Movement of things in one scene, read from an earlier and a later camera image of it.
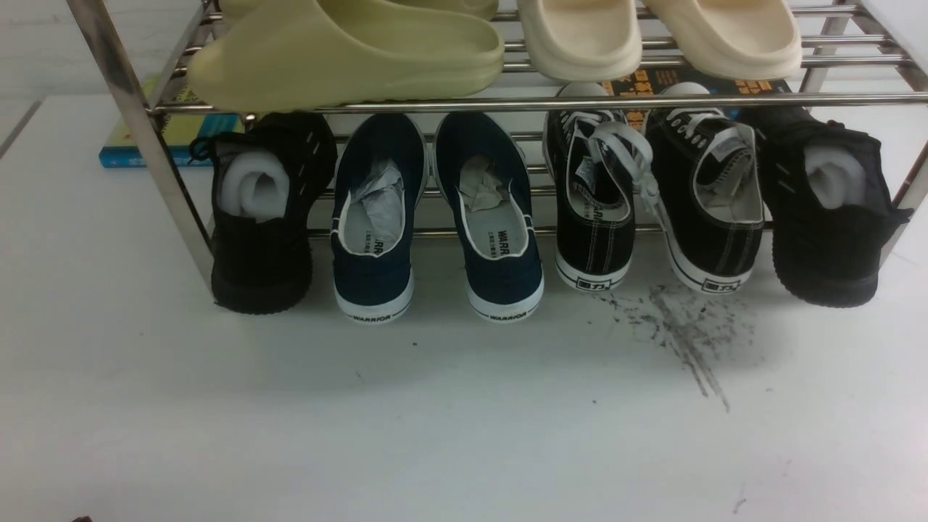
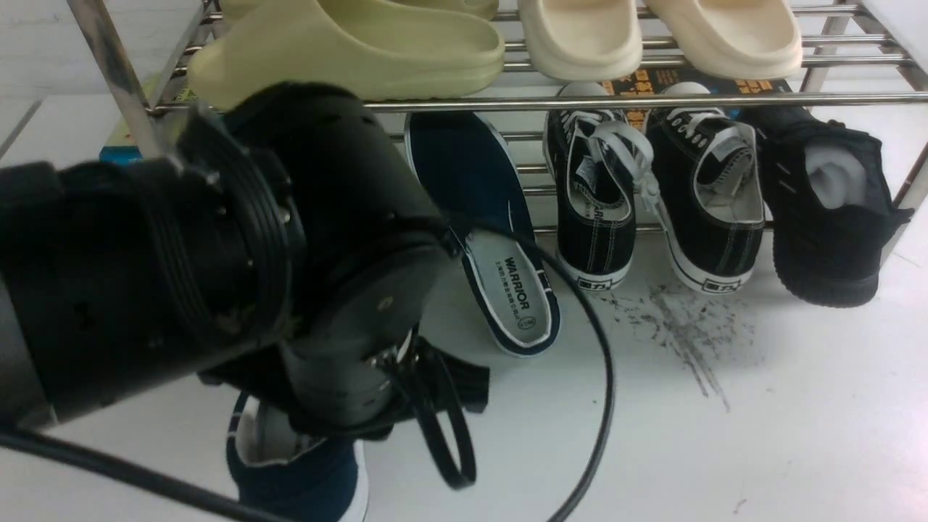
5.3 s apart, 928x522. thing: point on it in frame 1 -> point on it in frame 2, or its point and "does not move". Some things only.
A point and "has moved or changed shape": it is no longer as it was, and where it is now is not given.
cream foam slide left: x=582 y=40 does not move
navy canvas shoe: x=383 y=172 has moved or changed shape
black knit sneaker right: x=832 y=209 does not move
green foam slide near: x=267 y=54 does not move
